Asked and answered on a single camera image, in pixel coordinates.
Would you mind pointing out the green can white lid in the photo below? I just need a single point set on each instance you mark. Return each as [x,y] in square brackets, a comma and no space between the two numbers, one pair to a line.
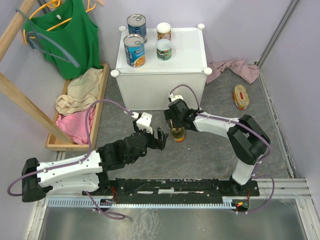
[164,49]

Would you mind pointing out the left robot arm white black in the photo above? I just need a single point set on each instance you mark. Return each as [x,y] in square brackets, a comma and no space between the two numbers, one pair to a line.
[87,172]

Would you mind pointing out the white cube cabinet counter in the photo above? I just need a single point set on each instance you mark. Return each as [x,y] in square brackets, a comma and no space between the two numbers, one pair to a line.
[148,87]

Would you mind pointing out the mauve cloth on floor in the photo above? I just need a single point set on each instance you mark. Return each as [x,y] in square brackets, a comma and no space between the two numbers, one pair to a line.
[248,72]

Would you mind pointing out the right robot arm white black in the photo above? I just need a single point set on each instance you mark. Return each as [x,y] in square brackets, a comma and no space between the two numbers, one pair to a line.
[248,140]

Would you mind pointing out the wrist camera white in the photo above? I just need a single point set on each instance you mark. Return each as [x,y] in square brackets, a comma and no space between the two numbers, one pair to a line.
[173,97]
[143,115]

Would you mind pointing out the wooden tray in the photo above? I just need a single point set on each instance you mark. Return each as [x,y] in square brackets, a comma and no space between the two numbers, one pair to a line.
[92,120]

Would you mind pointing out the wooden rack pole lower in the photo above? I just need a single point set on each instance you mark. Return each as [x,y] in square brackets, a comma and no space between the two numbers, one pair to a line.
[20,99]

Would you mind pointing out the white cable duct comb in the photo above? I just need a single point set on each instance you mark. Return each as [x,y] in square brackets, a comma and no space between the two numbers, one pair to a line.
[86,202]

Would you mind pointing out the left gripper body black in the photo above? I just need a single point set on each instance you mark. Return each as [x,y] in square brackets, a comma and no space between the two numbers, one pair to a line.
[153,142]

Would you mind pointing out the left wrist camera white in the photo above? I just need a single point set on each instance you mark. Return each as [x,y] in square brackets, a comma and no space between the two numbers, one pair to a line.
[143,115]

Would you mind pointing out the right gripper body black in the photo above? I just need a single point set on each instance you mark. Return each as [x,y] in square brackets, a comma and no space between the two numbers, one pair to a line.
[176,121]

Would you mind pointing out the orange clothes hanger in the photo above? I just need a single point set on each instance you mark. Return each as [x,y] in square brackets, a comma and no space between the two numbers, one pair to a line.
[61,13]

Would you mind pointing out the pink cloth in tray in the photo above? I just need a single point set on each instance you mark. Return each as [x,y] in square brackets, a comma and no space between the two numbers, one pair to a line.
[74,126]

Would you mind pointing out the aluminium frame post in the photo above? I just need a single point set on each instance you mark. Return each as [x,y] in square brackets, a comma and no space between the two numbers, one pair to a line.
[293,4]

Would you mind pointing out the aluminium floor rail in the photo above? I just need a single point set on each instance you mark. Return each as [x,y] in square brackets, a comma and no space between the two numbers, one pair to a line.
[282,188]

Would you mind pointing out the wooden rack pole upper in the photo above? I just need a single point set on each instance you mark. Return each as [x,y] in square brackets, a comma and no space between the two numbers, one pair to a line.
[14,26]

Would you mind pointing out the orange can white lid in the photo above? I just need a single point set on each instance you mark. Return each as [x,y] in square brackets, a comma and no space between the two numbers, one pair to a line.
[163,31]

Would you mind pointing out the oval gold tin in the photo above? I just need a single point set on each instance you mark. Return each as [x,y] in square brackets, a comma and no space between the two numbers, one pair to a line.
[240,97]
[178,133]

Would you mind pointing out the blue can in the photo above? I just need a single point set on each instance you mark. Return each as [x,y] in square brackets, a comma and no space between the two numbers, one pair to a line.
[137,25]
[134,47]

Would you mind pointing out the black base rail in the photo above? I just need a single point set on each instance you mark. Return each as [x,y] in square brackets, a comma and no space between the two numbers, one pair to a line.
[174,191]

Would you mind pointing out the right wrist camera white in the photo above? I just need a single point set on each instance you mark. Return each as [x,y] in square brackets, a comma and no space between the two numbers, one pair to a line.
[173,97]

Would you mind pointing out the beige cloth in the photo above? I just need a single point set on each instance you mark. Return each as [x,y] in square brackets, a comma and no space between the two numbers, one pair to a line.
[81,93]

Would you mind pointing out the wooden rack pole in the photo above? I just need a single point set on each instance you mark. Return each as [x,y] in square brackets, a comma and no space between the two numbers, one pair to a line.
[20,99]
[14,26]

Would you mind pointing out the green tank top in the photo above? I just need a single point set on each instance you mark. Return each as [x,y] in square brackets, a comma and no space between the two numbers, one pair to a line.
[79,37]

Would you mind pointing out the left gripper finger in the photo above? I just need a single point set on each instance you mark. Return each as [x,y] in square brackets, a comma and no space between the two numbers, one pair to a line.
[161,140]
[144,124]

